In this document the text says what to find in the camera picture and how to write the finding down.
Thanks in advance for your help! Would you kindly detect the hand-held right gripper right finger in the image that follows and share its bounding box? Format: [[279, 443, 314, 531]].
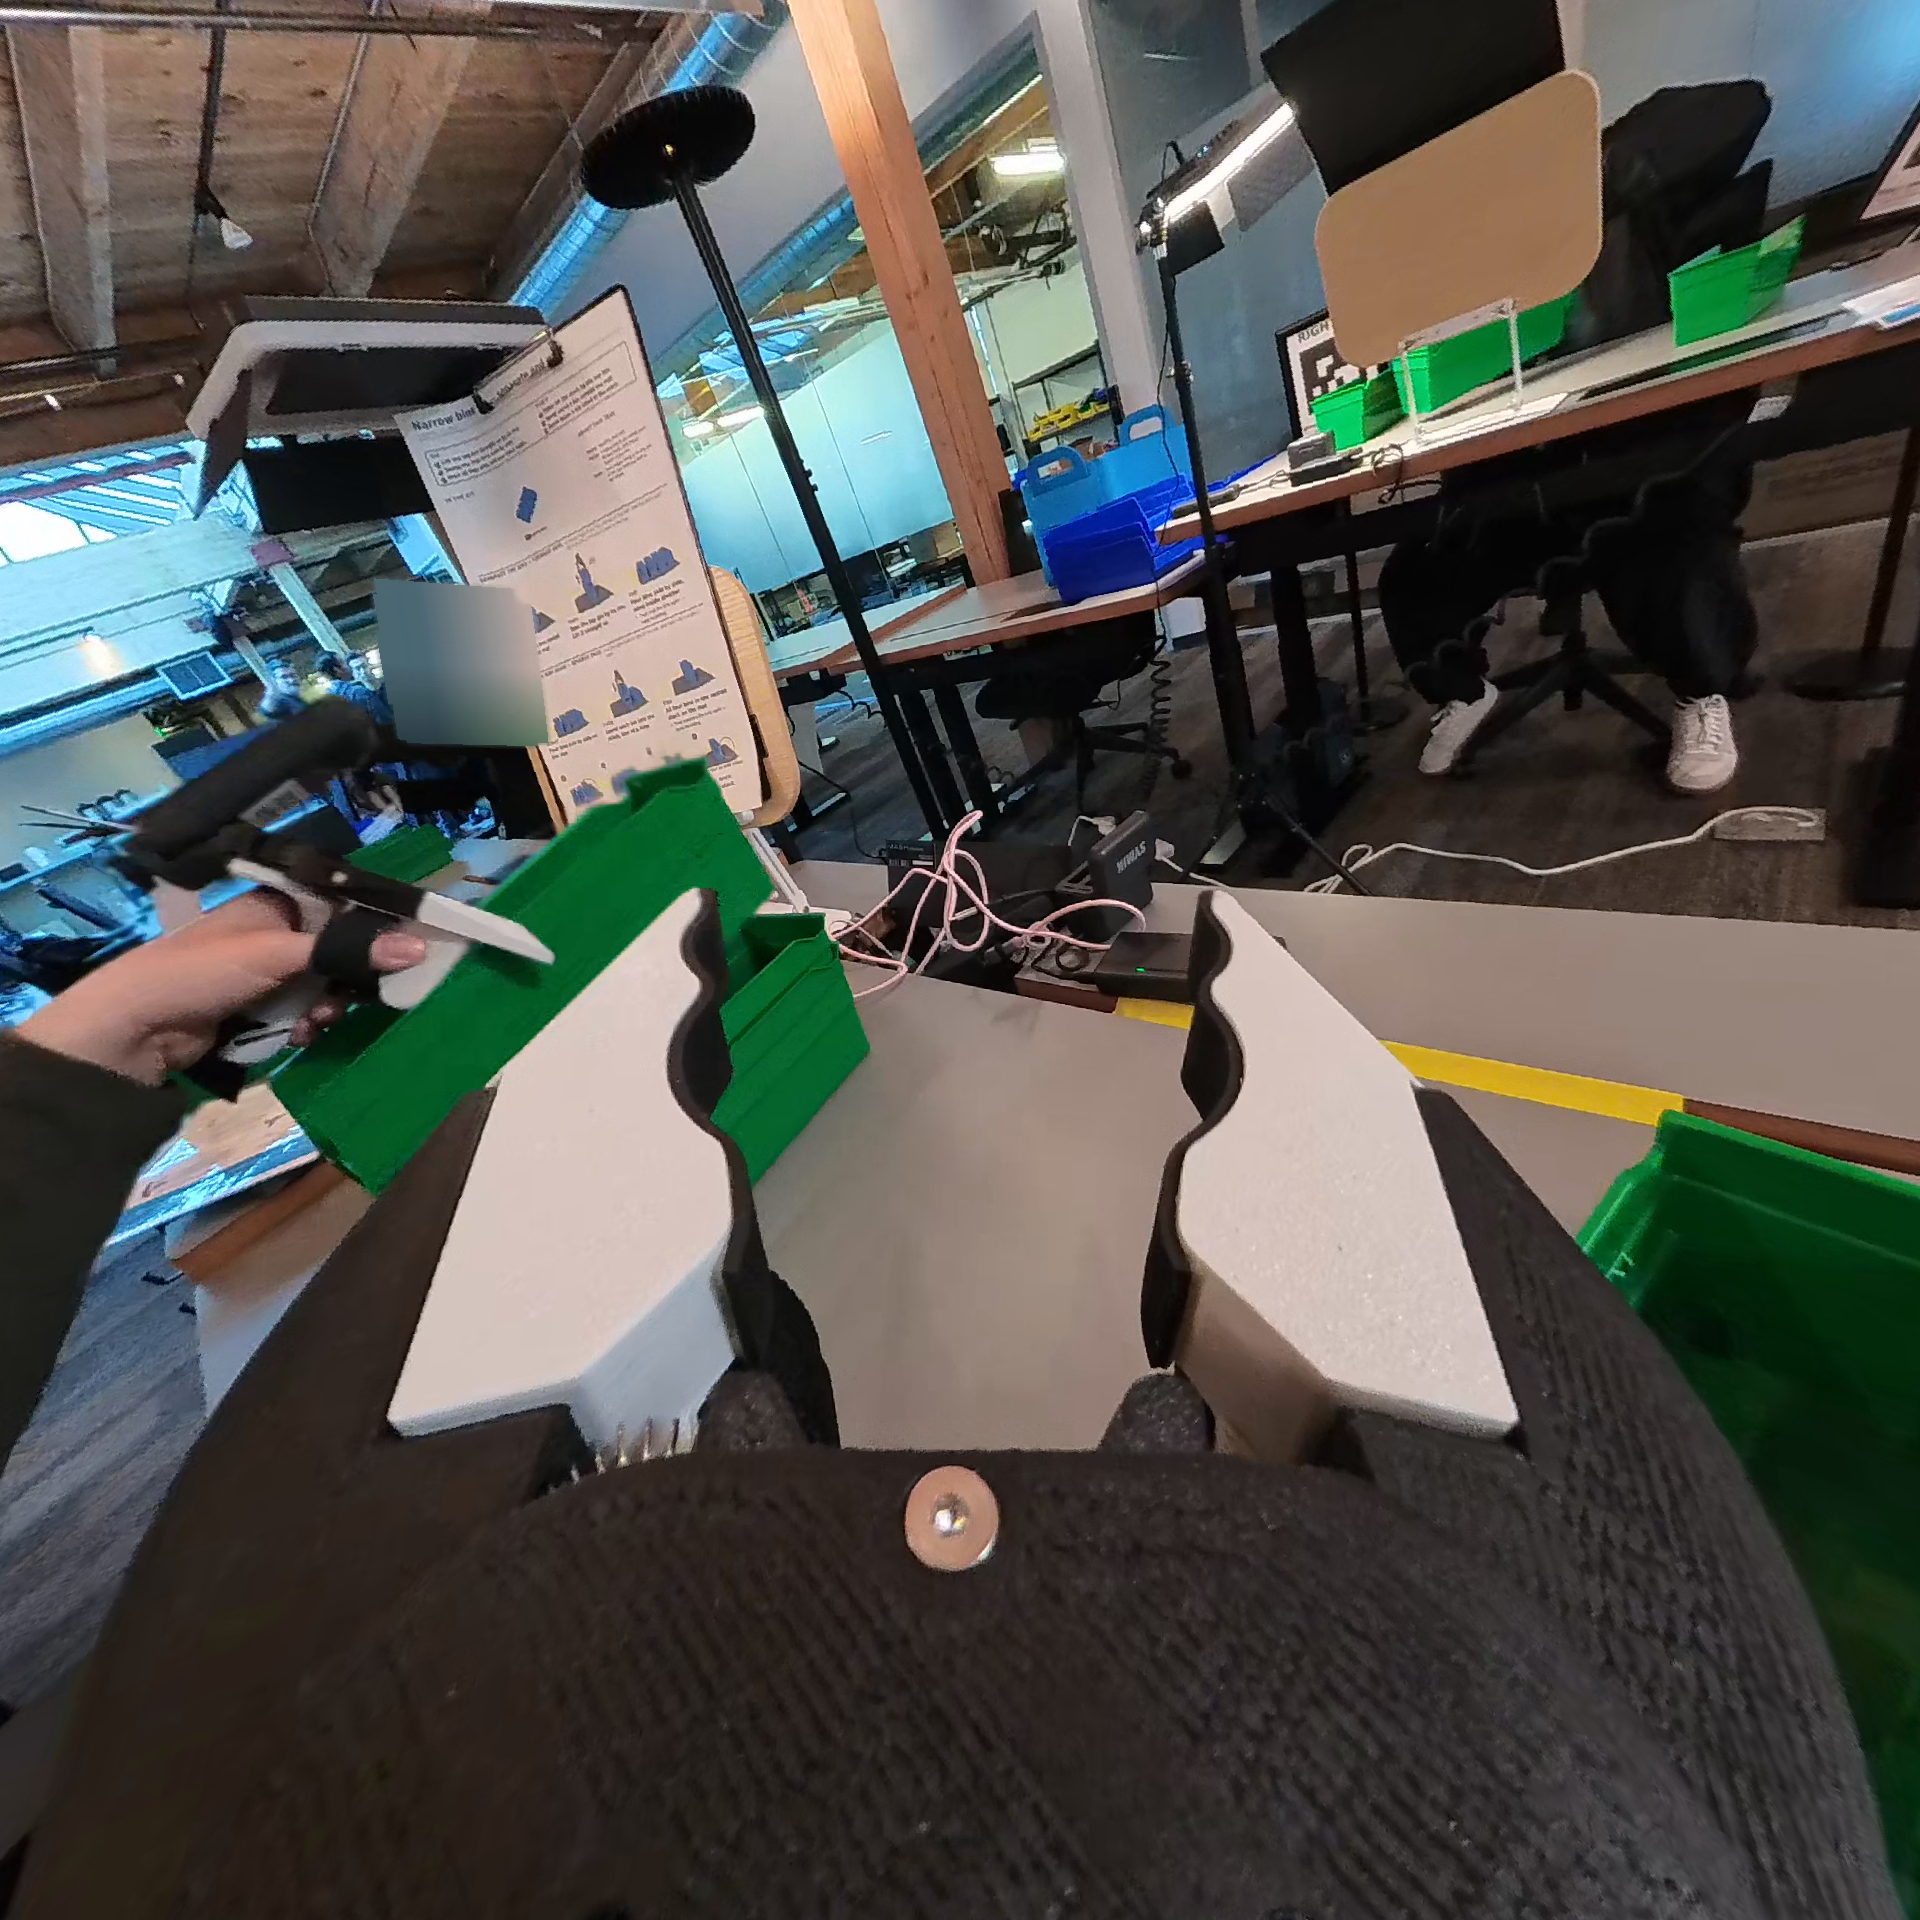
[[1139, 887, 1522, 1451]]

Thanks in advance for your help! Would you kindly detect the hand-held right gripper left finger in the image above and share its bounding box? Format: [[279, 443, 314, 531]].
[[388, 887, 791, 1435]]

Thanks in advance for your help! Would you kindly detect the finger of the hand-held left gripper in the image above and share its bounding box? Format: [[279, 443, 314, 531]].
[[224, 853, 558, 970]]

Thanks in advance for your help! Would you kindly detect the green plastic bin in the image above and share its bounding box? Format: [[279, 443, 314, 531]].
[[1575, 1111, 1920, 1809], [278, 758, 778, 1197], [713, 911, 876, 1189]]

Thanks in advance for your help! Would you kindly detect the green yellow box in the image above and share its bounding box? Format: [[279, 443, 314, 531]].
[[348, 823, 460, 890]]

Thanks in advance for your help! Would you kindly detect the yellow tape strip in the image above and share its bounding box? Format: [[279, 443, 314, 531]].
[[1118, 997, 1686, 1134]]

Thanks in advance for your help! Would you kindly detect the black power bank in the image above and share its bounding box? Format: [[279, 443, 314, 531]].
[[1086, 930, 1200, 1001]]

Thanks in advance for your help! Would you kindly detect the printed paper sheet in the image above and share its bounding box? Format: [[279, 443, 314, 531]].
[[127, 1085, 364, 1226]]

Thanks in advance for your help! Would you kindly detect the instruction sheet on stand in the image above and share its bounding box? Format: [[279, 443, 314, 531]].
[[713, 567, 805, 830]]

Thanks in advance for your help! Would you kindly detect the printed instruction sheet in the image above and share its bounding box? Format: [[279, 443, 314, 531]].
[[390, 285, 753, 823]]

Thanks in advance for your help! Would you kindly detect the white tilted monitor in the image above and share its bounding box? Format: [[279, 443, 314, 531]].
[[185, 296, 552, 524]]

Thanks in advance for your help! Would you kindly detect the wooden office desk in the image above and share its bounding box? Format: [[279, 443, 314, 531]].
[[763, 549, 1221, 847]]

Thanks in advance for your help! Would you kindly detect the black office chair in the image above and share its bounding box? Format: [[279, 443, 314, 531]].
[[975, 619, 1198, 800]]

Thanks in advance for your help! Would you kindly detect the blue plastic bin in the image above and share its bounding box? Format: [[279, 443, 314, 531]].
[[1042, 504, 1189, 608]]

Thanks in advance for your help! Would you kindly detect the black floor lamp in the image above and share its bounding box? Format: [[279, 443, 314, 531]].
[[581, 86, 966, 847]]

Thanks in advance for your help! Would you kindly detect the small green bin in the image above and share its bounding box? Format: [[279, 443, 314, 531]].
[[1312, 372, 1406, 451], [1669, 217, 1810, 353], [1395, 290, 1579, 419]]

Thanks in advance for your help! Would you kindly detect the long wooden desk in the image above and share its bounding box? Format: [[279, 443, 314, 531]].
[[1157, 256, 1920, 741]]

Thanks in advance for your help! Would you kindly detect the studio light on stand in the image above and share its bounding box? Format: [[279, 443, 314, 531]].
[[1136, 99, 1350, 887]]

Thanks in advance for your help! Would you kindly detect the tan rounded panel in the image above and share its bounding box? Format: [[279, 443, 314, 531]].
[[1316, 70, 1606, 370]]

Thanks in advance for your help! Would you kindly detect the pink cable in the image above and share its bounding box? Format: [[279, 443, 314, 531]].
[[827, 810, 1147, 1008]]

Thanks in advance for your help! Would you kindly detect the white cable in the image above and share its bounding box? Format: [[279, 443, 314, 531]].
[[1306, 805, 1833, 899]]

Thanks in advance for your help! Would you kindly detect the silver air duct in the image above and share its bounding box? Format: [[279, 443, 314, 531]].
[[497, 0, 794, 304]]

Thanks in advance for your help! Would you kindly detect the wooden support post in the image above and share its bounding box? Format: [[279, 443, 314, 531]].
[[786, 0, 1016, 590]]

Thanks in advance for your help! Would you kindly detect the blue handled tote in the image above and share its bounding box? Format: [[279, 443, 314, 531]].
[[1016, 406, 1198, 524]]

